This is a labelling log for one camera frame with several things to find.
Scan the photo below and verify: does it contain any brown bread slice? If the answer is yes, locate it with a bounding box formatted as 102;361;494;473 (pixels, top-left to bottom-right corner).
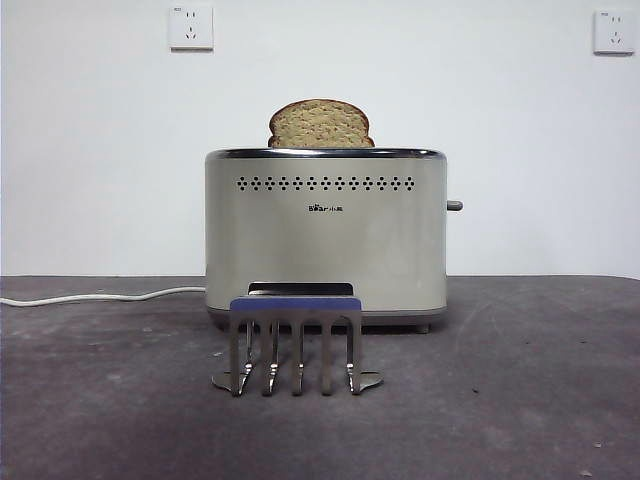
266;98;376;149

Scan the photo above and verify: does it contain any beige metal toaster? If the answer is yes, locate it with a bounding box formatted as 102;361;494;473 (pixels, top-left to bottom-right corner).
203;147;450;335

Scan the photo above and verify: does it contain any steel toast rack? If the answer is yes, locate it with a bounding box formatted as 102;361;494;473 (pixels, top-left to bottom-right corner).
211;281;385;399

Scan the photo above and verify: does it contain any white toaster power cable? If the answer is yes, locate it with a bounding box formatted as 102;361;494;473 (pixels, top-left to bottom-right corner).
0;285;207;307

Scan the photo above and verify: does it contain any white wall socket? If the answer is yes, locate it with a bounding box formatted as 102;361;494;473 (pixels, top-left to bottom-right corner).
592;9;639;56
167;4;215;53

